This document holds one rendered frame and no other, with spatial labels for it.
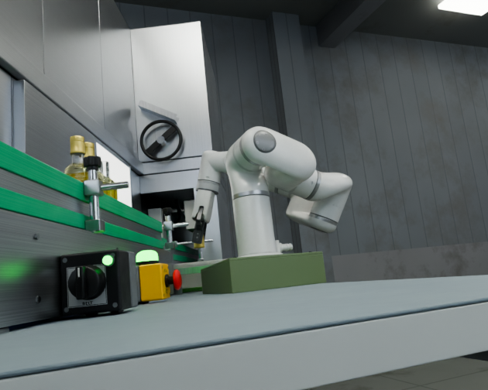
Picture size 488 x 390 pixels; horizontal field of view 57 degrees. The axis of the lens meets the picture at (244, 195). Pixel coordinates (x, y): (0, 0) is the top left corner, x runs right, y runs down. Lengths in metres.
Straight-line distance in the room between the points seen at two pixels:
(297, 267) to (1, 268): 0.68
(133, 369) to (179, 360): 0.02
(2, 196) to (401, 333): 0.45
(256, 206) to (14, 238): 0.66
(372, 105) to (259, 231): 4.28
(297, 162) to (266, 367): 0.87
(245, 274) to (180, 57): 1.68
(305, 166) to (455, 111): 5.03
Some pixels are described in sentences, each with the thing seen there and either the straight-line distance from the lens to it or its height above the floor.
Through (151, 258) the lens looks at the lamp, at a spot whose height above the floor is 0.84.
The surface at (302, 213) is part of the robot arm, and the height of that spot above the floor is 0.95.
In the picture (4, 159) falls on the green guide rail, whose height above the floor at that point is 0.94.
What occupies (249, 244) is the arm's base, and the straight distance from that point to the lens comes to 1.08.
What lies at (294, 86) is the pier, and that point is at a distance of 4.63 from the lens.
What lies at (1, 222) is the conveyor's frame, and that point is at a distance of 0.54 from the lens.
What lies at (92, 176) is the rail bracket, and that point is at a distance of 0.81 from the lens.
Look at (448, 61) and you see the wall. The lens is 6.31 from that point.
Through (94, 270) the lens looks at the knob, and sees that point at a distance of 0.61.
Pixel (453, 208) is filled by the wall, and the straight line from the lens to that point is 5.62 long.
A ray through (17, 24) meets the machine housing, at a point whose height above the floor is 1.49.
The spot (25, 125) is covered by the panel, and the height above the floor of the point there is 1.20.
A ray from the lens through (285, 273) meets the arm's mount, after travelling 1.03.
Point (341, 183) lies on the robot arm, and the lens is 1.25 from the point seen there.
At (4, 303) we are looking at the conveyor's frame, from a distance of 0.54.
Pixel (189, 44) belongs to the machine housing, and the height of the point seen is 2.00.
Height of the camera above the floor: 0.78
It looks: 10 degrees up
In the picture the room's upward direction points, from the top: 6 degrees counter-clockwise
